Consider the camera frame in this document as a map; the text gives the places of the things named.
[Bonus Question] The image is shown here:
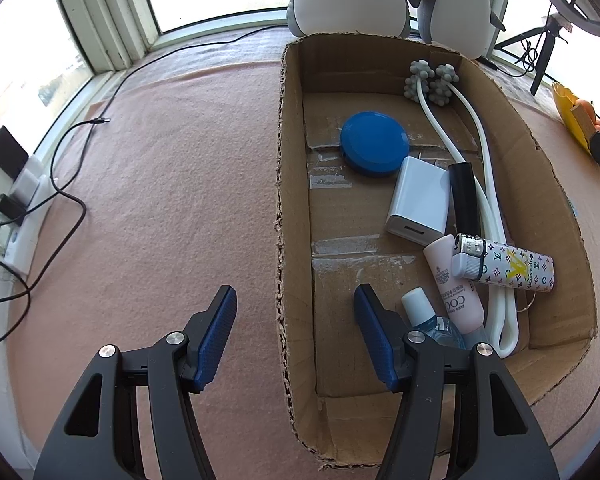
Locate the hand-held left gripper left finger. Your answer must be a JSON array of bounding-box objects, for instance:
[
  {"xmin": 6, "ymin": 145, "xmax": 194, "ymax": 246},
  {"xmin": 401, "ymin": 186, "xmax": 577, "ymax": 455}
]
[{"xmin": 32, "ymin": 285, "xmax": 238, "ymax": 480}]

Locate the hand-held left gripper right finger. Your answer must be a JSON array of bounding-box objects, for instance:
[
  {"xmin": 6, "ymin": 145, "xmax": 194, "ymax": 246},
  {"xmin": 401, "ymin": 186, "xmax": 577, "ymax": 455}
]
[{"xmin": 354, "ymin": 283, "xmax": 561, "ymax": 480}]

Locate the small clear bottle white cap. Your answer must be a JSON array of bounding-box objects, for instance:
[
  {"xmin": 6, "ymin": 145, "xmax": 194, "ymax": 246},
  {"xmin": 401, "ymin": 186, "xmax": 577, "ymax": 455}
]
[{"xmin": 401, "ymin": 287, "xmax": 468, "ymax": 351}]

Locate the pink cosmetic tube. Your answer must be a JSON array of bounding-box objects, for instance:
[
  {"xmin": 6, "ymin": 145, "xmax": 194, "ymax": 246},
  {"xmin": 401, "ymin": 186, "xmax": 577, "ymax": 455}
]
[{"xmin": 423, "ymin": 235, "xmax": 485, "ymax": 333}]

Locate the white massager with grey balls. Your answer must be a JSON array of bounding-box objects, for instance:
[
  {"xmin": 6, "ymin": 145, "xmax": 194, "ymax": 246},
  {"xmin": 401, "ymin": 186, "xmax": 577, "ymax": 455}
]
[{"xmin": 404, "ymin": 59, "xmax": 521, "ymax": 358}]

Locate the white plug charger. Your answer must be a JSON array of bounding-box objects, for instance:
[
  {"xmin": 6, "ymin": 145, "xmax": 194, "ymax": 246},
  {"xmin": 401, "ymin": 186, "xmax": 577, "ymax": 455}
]
[{"xmin": 384, "ymin": 156, "xmax": 453, "ymax": 247}]

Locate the cardboard box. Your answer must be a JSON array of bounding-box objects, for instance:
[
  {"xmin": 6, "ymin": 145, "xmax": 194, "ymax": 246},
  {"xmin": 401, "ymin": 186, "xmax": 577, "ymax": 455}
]
[{"xmin": 275, "ymin": 32, "xmax": 598, "ymax": 471}]

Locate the white patterned lighter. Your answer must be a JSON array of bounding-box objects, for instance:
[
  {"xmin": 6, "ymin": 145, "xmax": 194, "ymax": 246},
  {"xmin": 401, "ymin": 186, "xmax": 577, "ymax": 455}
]
[{"xmin": 451, "ymin": 232, "xmax": 555, "ymax": 293}]

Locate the blue round lid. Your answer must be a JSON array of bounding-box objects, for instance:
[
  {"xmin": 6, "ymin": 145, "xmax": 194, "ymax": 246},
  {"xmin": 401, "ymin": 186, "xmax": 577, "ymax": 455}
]
[{"xmin": 339, "ymin": 111, "xmax": 410, "ymax": 178}]

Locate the orange fruit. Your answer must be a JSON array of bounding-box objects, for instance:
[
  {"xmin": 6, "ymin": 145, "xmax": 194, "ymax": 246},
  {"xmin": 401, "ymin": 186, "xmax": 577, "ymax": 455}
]
[{"xmin": 572, "ymin": 99, "xmax": 600, "ymax": 132}]

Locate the small penguin plush toy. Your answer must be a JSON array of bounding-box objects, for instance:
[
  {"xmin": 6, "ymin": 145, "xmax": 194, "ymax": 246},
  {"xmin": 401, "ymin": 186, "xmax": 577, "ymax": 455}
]
[{"xmin": 406, "ymin": 0, "xmax": 507, "ymax": 61}]

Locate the white power strip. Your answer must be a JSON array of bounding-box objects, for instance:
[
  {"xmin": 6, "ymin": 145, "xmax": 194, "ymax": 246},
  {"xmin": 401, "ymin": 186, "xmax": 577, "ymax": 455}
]
[{"xmin": 0, "ymin": 157, "xmax": 48, "ymax": 276}]

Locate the small black plug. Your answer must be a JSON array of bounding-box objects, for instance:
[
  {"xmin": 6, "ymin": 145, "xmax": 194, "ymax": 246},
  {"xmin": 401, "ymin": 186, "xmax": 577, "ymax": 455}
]
[{"xmin": 0, "ymin": 194, "xmax": 26, "ymax": 221}]

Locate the white power adapter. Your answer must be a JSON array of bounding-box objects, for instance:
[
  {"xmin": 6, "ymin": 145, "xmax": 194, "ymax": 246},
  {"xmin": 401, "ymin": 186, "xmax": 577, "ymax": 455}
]
[{"xmin": 10, "ymin": 167, "xmax": 43, "ymax": 197}]

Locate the black power adapter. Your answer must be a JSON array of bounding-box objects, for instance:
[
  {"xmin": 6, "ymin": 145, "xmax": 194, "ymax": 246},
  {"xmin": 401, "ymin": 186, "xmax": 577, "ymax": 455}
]
[{"xmin": 0, "ymin": 126, "xmax": 30, "ymax": 181}]

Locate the ring light on tripod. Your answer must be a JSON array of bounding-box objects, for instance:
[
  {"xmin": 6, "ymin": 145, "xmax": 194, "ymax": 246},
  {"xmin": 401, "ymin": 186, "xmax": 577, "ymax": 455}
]
[{"xmin": 495, "ymin": 0, "xmax": 600, "ymax": 96}]

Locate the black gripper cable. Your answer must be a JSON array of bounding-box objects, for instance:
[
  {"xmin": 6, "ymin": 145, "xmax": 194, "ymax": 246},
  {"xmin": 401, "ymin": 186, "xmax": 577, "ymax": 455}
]
[{"xmin": 550, "ymin": 360, "xmax": 600, "ymax": 448}]

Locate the black charging cable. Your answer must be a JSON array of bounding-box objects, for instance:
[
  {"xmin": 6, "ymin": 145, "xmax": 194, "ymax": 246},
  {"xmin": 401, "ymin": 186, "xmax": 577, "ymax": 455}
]
[{"xmin": 0, "ymin": 117, "xmax": 111, "ymax": 345}]

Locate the long black power cable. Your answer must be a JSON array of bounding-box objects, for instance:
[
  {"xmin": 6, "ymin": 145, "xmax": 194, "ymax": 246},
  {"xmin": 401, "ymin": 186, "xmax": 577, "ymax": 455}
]
[{"xmin": 30, "ymin": 24, "xmax": 287, "ymax": 161}]

